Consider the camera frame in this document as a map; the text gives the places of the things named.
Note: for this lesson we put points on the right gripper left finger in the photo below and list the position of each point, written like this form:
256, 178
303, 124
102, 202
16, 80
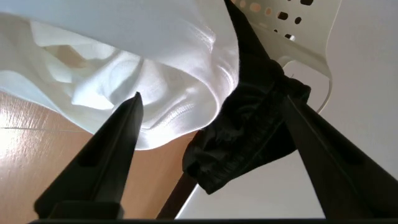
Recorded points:
71, 193

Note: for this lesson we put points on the white printed t-shirt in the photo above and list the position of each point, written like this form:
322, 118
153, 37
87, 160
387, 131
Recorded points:
140, 46

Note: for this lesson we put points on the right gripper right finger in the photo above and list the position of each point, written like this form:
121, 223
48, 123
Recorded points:
348, 196

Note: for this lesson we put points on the black garment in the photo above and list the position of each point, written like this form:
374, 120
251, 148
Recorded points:
248, 124

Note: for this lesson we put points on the white laundry basket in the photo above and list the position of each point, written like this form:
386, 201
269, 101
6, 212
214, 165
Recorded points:
311, 37

